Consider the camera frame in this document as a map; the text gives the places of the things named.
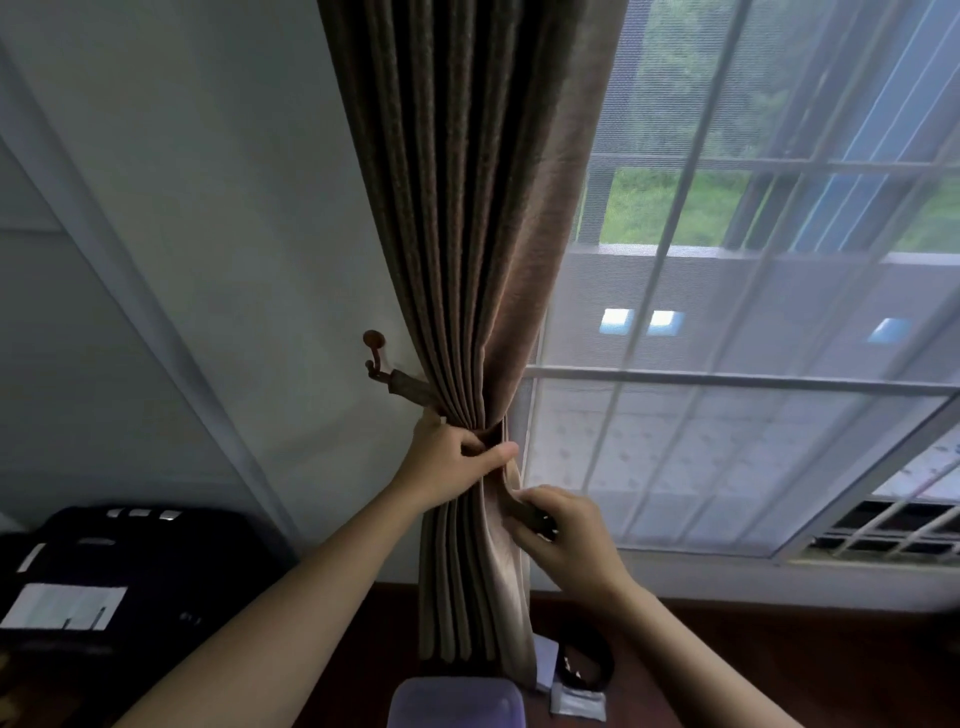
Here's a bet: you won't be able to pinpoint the person's right hand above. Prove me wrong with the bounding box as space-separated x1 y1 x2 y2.
500 485 639 610

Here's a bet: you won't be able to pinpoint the person's left hand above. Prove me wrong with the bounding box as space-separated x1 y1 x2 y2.
389 408 520 513

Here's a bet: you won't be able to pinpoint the brown curtain tieback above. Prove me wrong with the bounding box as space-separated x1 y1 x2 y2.
382 367 560 543

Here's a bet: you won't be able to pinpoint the black belt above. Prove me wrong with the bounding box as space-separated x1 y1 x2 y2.
554 633 616 691

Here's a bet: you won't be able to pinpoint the small white box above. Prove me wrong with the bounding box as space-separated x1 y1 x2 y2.
533 633 561 695

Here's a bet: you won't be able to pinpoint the white packet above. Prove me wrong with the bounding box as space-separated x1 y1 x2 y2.
549 683 607 723

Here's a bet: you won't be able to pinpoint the purple container lid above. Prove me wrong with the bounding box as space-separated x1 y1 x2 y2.
387 676 526 728

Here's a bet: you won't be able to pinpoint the brown curtain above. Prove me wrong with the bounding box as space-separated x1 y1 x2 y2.
316 0 630 688

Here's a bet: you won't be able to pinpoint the person's left forearm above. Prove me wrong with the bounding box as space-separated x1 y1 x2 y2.
112 479 425 728

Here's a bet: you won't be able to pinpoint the person's right forearm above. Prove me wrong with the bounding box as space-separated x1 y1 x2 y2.
607 578 804 728

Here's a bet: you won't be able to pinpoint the round wooden tieback knob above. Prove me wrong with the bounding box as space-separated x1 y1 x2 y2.
362 329 395 388

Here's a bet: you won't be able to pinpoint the white window security grille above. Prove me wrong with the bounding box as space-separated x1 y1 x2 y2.
521 0 960 568

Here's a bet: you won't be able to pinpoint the black bag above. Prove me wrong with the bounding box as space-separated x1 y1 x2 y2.
0 506 283 661

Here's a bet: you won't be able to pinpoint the green trees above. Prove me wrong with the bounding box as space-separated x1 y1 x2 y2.
592 0 960 253

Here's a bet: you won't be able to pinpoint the white paper tag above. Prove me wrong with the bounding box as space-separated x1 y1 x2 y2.
0 583 129 633

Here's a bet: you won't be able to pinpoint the dark vertical balcony slats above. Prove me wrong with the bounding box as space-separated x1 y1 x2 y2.
719 0 960 253

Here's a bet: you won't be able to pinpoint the dark window frame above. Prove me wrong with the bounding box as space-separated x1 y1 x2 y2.
772 393 960 568

